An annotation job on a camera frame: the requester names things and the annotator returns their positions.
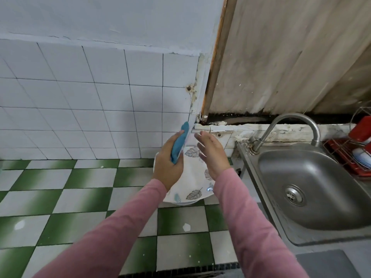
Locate person's left hand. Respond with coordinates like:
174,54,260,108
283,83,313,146
152,131,186,192

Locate person's right hand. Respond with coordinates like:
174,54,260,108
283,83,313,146
194,131,231,182

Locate blue cleaning cloth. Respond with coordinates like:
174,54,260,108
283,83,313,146
170,121,191,165

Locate floral plate stack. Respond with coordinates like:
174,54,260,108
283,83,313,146
153,149,216,206

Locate white bowl with blue rim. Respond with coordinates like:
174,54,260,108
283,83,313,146
352,149,371,170

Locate person's right forearm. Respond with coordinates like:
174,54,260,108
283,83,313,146
213,168,311,278

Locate person's left forearm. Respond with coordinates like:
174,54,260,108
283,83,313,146
35,179,169,278

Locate green checkered tile countertop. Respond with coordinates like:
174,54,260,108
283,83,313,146
0,158,241,278

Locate chrome faucet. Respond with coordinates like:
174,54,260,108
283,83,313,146
249,113,321,154

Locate stainless steel sink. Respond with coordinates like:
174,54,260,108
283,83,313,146
235,139,371,248

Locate weathered wooden board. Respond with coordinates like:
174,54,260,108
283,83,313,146
200,0,371,119

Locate red plastic cutlery cup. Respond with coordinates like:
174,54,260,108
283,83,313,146
349,115,371,144

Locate metal wire dish rack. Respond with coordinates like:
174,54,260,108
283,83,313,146
325,104,371,177

